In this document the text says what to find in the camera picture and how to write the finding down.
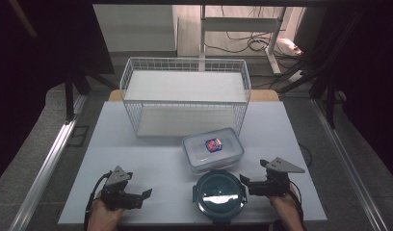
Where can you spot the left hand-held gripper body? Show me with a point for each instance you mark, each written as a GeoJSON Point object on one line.
{"type": "Point", "coordinates": [116, 192]}

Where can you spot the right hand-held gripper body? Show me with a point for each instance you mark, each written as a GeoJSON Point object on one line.
{"type": "Point", "coordinates": [276, 184]}

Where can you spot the person's right hand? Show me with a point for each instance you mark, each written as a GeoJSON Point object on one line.
{"type": "Point", "coordinates": [286, 207]}

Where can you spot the person's left hand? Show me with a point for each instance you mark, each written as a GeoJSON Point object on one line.
{"type": "Point", "coordinates": [101, 218]}

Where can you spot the red blue label sticker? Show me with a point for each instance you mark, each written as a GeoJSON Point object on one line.
{"type": "Point", "coordinates": [214, 145]}

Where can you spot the clear rectangular lidded container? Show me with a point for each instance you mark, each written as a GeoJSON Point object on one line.
{"type": "Point", "coordinates": [197, 154]}

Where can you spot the wooden table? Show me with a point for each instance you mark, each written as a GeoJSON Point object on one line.
{"type": "Point", "coordinates": [265, 95]}

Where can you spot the black metal stand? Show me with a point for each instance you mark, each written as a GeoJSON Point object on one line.
{"type": "Point", "coordinates": [330, 102]}
{"type": "Point", "coordinates": [69, 96]}

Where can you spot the white power strip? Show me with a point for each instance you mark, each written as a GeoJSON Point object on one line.
{"type": "Point", "coordinates": [289, 46]}

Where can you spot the white cabinet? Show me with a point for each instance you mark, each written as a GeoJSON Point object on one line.
{"type": "Point", "coordinates": [136, 29]}

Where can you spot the aluminium rail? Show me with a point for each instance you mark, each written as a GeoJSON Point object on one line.
{"type": "Point", "coordinates": [47, 170]}
{"type": "Point", "coordinates": [345, 160]}

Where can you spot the white desk frame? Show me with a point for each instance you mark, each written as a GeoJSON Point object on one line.
{"type": "Point", "coordinates": [239, 24]}

